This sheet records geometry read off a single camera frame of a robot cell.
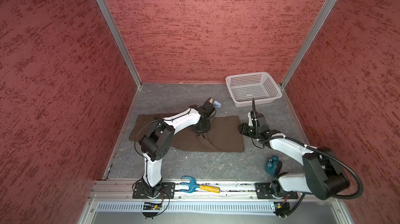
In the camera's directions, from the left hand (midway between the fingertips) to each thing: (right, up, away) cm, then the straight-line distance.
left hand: (203, 133), depth 91 cm
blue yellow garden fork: (-5, -22, -17) cm, 29 cm away
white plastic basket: (+46, +31, +29) cm, 62 cm away
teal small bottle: (+34, -12, -15) cm, 39 cm away
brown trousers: (+14, -2, +7) cm, 15 cm away
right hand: (+21, +2, -1) cm, 21 cm away
